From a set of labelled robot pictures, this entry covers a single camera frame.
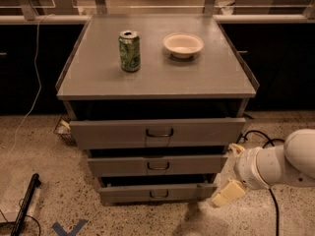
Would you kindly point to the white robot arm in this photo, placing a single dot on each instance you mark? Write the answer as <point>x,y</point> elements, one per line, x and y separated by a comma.
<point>293,161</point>

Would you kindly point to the black bar on floor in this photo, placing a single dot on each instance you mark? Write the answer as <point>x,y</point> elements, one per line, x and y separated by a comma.
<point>33,184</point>

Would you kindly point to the grey drawer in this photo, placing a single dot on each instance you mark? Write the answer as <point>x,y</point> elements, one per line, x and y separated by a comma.
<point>166,165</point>
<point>156,193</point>
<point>156,133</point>

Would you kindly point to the grey drawer cabinet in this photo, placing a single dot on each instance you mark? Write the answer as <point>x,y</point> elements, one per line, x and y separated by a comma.
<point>211,84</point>

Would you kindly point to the grey top drawer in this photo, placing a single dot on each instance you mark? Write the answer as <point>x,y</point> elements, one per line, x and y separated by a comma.
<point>156,133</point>

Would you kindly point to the wire basket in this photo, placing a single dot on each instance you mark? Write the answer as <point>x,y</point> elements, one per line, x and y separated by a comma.
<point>63,131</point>

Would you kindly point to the white paper bowl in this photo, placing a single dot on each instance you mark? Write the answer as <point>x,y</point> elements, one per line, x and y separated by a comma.
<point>183,45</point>

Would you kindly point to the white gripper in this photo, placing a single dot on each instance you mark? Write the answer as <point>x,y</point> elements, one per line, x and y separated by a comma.
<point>246,166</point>

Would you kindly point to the grey bottom drawer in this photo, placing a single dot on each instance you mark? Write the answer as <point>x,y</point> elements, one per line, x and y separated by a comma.
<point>156,193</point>

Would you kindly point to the green soda can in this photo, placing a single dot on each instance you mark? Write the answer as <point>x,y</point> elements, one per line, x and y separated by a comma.
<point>129,50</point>

